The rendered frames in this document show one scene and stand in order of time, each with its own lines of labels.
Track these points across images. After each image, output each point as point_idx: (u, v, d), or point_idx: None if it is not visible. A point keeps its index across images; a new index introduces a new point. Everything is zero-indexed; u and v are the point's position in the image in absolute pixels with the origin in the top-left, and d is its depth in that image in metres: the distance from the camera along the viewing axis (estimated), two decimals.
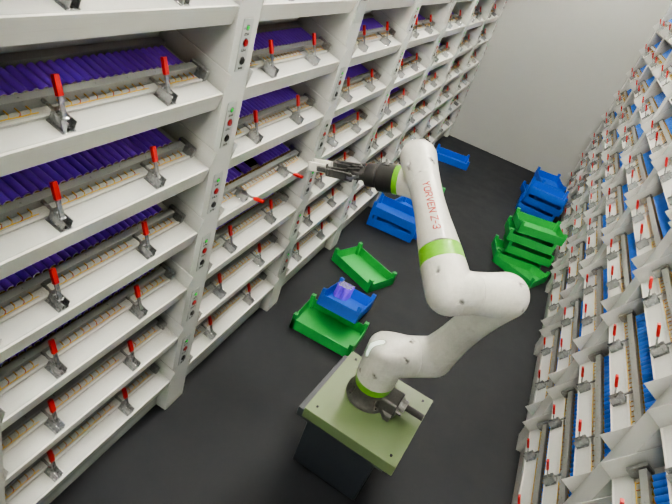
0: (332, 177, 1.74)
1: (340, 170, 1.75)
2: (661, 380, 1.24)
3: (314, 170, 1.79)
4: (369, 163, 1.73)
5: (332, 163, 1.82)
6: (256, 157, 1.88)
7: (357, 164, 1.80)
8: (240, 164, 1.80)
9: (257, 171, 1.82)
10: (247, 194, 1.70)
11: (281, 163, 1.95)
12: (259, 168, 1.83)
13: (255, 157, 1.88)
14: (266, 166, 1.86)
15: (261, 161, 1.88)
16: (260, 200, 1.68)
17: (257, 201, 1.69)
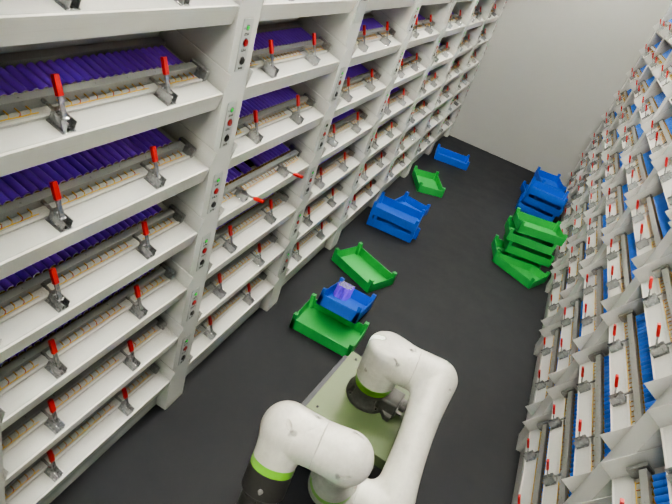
0: None
1: None
2: (661, 380, 1.24)
3: None
4: None
5: None
6: (256, 157, 1.88)
7: None
8: (240, 164, 1.80)
9: (257, 171, 1.82)
10: (247, 194, 1.70)
11: (281, 163, 1.95)
12: (259, 168, 1.83)
13: (255, 157, 1.88)
14: (266, 166, 1.86)
15: (261, 161, 1.88)
16: (260, 200, 1.68)
17: (257, 201, 1.69)
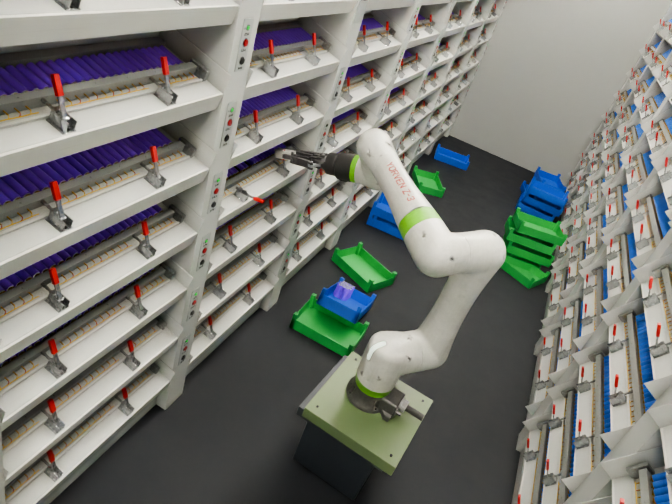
0: (308, 151, 1.91)
1: None
2: (661, 380, 1.24)
3: (284, 149, 1.90)
4: None
5: (289, 158, 1.87)
6: None
7: (308, 166, 1.83)
8: None
9: (253, 168, 1.82)
10: (247, 194, 1.70)
11: (277, 159, 1.96)
12: (255, 165, 1.83)
13: None
14: (262, 163, 1.87)
15: (257, 158, 1.88)
16: (260, 200, 1.68)
17: (257, 201, 1.69)
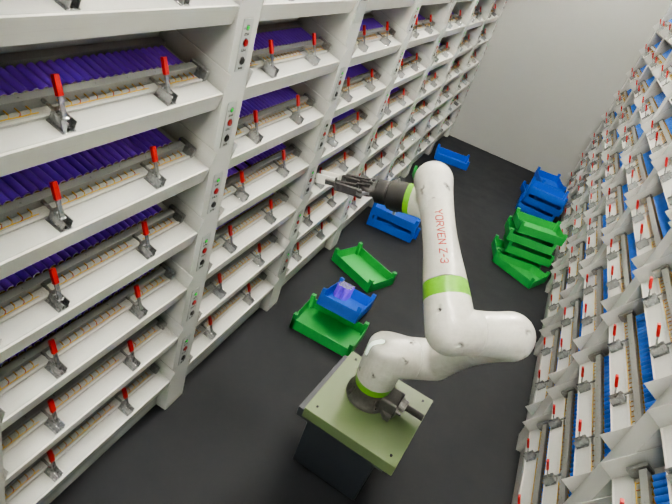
0: (355, 175, 1.74)
1: None
2: (661, 380, 1.24)
3: (328, 172, 1.74)
4: None
5: (332, 184, 1.69)
6: None
7: (355, 194, 1.66)
8: None
9: (253, 167, 1.82)
10: (243, 190, 1.70)
11: (277, 159, 1.95)
12: (255, 164, 1.84)
13: None
14: (262, 162, 1.87)
15: (257, 158, 1.88)
16: (239, 174, 1.67)
17: (242, 177, 1.67)
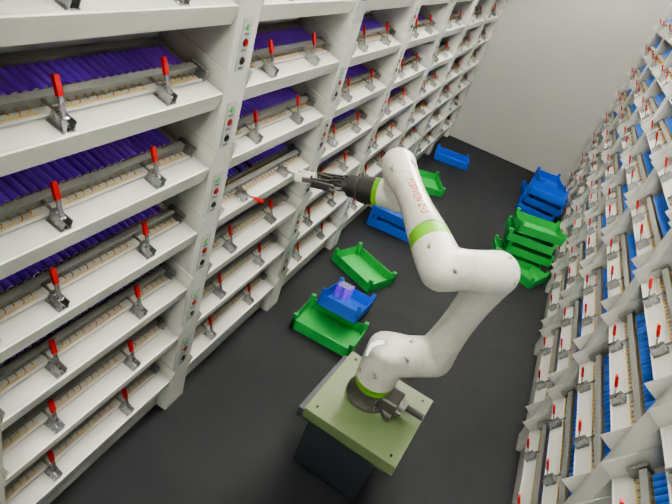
0: (329, 173, 1.92)
1: None
2: (661, 380, 1.24)
3: (305, 171, 1.92)
4: None
5: (308, 181, 1.86)
6: None
7: (329, 190, 1.83)
8: None
9: (257, 171, 1.82)
10: (247, 194, 1.70)
11: (281, 163, 1.95)
12: (259, 168, 1.83)
13: None
14: (266, 166, 1.86)
15: (258, 158, 1.88)
16: (260, 200, 1.68)
17: (257, 201, 1.69)
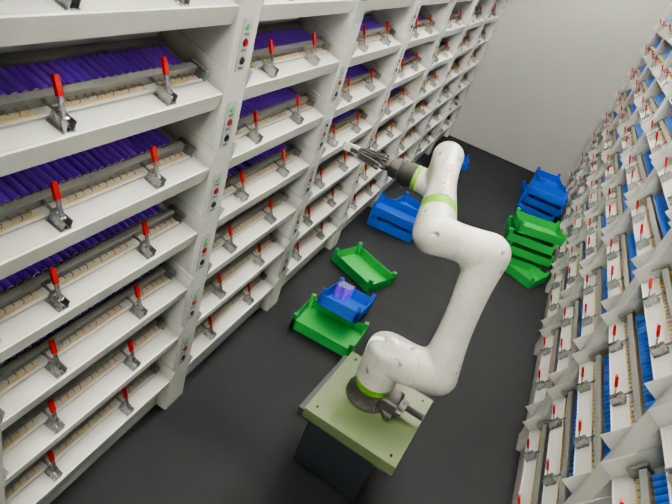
0: (372, 149, 2.05)
1: None
2: (661, 380, 1.24)
3: (350, 143, 2.04)
4: None
5: (356, 153, 2.02)
6: None
7: (373, 165, 1.99)
8: None
9: (253, 167, 1.82)
10: (243, 190, 1.70)
11: (277, 159, 1.95)
12: (255, 164, 1.84)
13: None
14: (262, 162, 1.87)
15: (258, 158, 1.88)
16: (239, 174, 1.67)
17: (242, 177, 1.67)
